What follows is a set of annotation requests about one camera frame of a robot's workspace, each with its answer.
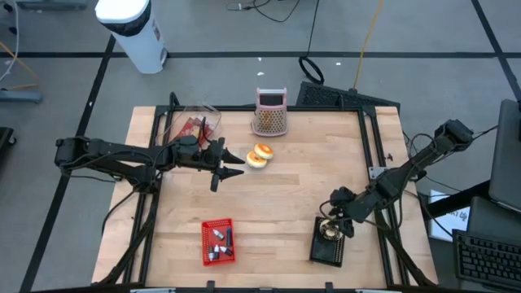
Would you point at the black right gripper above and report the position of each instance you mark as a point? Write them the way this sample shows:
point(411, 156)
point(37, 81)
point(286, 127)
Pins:
point(348, 203)

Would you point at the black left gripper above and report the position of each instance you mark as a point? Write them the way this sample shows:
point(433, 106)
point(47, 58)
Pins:
point(195, 154)

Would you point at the chocolate frosted white toy donut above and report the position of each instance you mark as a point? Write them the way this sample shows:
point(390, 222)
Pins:
point(325, 236)

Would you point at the orange yellow toy donut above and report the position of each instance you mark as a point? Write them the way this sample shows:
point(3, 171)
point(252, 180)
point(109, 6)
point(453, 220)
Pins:
point(260, 154)

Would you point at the black plastic mesh basket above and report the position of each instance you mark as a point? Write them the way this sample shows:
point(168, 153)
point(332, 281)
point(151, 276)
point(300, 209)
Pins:
point(325, 254)

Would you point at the red snack packet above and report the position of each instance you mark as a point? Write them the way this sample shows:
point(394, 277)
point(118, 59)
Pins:
point(209, 128)
point(188, 128)

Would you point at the small dropper bottle white cap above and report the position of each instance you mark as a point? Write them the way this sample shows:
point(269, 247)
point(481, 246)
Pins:
point(218, 234)
point(217, 252)
point(226, 250)
point(211, 253)

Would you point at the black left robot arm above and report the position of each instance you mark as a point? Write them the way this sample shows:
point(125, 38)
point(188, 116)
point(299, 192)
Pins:
point(106, 152)

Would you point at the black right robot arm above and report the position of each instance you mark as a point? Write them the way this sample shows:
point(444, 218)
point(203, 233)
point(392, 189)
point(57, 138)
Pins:
point(407, 171)

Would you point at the red plastic mesh basket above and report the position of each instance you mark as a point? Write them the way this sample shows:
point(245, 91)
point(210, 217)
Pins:
point(207, 236)

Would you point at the clear plastic container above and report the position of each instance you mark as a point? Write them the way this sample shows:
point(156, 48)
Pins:
point(175, 114)

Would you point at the white paper sheet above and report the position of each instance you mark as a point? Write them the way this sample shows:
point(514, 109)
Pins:
point(447, 224)

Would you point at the black mesh crate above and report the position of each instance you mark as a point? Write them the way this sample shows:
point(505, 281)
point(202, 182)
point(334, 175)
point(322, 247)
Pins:
point(346, 97)

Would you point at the dark green box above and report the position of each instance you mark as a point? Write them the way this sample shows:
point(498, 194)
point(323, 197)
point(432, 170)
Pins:
point(492, 219)

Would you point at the black keyboard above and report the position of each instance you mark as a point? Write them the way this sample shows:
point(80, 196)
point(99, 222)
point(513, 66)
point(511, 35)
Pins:
point(488, 260)

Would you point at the white bin with black band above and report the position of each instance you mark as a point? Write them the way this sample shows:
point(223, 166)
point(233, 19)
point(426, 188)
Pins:
point(134, 36)

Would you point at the grey laptop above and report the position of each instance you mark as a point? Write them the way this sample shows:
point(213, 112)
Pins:
point(506, 163)

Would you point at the black aluminium table frame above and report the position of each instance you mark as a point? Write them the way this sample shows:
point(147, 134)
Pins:
point(260, 108)

